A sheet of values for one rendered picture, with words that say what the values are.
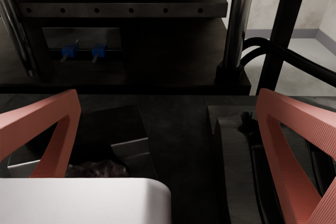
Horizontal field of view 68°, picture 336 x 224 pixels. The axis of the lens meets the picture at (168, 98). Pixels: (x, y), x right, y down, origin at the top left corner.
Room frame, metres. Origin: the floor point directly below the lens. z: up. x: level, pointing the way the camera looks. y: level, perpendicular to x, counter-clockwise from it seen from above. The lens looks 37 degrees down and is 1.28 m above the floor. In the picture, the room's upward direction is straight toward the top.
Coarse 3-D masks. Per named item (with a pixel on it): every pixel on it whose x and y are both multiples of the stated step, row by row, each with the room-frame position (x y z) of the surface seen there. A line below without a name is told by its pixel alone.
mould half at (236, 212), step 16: (208, 112) 0.49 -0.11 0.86; (224, 112) 0.49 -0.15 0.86; (240, 112) 0.49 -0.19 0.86; (208, 128) 0.47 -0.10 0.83; (224, 128) 0.35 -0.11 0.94; (240, 128) 0.35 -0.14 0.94; (288, 128) 0.35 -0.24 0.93; (224, 144) 0.32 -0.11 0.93; (240, 144) 0.32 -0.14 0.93; (304, 144) 0.32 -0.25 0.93; (224, 160) 0.29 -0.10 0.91; (240, 160) 0.29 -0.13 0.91; (304, 160) 0.29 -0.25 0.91; (224, 176) 0.27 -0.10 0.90; (240, 176) 0.27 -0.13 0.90; (224, 192) 0.25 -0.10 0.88; (240, 192) 0.24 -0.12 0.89; (224, 208) 0.23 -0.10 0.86; (240, 208) 0.22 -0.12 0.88; (256, 208) 0.22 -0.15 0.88
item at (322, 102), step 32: (0, 96) 0.65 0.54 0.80; (32, 96) 0.65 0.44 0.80; (96, 96) 0.65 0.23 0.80; (128, 96) 0.64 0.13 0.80; (160, 96) 0.64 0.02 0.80; (192, 96) 0.64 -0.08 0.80; (224, 96) 0.64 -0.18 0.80; (256, 96) 0.64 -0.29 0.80; (288, 96) 0.64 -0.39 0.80; (320, 96) 0.64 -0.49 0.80; (160, 128) 0.50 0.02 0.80; (192, 128) 0.49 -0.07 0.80; (160, 160) 0.39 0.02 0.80; (192, 160) 0.38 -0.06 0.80; (192, 192) 0.30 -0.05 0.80
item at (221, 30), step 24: (0, 24) 1.34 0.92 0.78; (24, 24) 1.34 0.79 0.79; (144, 24) 1.33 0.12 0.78; (168, 24) 1.32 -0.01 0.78; (192, 24) 1.32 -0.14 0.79; (216, 24) 1.32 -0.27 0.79; (0, 48) 1.04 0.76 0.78; (144, 48) 1.03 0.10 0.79; (168, 48) 1.03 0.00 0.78; (192, 48) 1.02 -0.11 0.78; (216, 48) 1.02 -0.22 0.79; (0, 72) 0.83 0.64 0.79; (48, 72) 0.82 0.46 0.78; (72, 72) 0.82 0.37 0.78; (96, 72) 0.82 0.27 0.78; (120, 72) 0.82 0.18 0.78; (144, 72) 0.82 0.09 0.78; (168, 72) 0.82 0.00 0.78; (192, 72) 0.82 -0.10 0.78
